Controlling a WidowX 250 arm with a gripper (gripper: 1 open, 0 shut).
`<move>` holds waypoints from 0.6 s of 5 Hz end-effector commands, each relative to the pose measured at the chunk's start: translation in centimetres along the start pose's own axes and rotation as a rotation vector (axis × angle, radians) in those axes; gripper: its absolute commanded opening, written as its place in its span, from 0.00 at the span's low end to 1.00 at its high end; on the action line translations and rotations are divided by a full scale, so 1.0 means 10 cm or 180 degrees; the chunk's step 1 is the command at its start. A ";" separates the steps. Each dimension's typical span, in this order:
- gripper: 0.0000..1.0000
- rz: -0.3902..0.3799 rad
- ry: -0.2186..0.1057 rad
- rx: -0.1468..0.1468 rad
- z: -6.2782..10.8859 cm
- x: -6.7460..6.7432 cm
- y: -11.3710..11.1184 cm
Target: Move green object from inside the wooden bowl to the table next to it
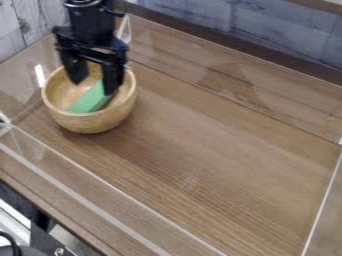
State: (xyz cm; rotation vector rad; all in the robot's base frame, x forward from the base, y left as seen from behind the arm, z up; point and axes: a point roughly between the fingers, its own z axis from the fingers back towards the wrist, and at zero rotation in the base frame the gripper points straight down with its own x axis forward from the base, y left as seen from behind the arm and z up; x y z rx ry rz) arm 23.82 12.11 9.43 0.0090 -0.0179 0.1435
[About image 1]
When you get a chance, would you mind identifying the clear acrylic corner bracket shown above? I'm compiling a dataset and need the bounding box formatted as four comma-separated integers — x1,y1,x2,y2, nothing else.
116,15,132,44

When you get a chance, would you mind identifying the wooden bowl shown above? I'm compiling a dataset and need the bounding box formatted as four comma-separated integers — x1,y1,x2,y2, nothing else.
41,64,138,134

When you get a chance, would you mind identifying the black table frame bracket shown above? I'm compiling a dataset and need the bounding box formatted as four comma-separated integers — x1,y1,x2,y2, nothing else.
29,222,86,256

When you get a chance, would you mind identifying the black cable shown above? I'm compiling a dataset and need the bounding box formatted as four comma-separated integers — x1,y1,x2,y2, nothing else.
0,231,24,256

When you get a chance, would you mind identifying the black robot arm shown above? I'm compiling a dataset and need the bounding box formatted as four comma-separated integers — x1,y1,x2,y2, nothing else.
52,0,128,96

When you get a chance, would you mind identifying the clear acrylic tray wall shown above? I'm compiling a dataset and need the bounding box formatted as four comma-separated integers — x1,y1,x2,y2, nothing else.
0,112,231,256

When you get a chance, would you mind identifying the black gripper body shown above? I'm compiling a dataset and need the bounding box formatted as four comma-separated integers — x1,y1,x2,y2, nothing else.
52,2,128,62

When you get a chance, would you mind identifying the green rectangular block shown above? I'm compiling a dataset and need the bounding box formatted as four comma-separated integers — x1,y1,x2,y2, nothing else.
67,80,112,113

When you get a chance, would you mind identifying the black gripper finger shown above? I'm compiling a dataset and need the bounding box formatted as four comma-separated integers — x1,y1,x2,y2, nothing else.
102,63,126,96
61,52,88,84

